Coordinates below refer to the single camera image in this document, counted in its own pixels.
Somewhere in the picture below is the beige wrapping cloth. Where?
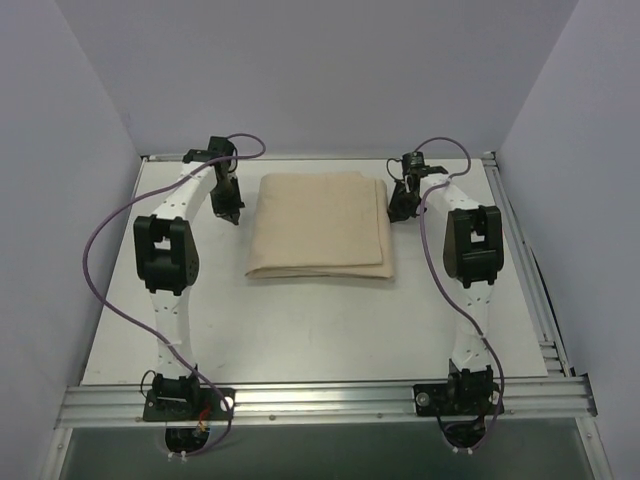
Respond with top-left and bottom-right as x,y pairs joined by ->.
246,172 -> 395,280

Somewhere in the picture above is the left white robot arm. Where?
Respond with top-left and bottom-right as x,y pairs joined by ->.
133,136 -> 245,419

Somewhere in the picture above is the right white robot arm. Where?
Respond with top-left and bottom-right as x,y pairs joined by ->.
387,152 -> 504,413

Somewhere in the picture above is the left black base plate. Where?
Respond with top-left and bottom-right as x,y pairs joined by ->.
142,388 -> 236,422

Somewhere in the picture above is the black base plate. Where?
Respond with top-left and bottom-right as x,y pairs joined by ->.
142,388 -> 236,422
412,383 -> 504,417

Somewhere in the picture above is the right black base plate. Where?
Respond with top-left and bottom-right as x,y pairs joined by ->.
412,383 -> 504,417

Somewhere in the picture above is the right aluminium side rail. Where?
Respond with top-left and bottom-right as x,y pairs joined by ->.
481,152 -> 575,377

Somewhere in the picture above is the aluminium front rail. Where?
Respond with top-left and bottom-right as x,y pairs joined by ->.
56,377 -> 597,428

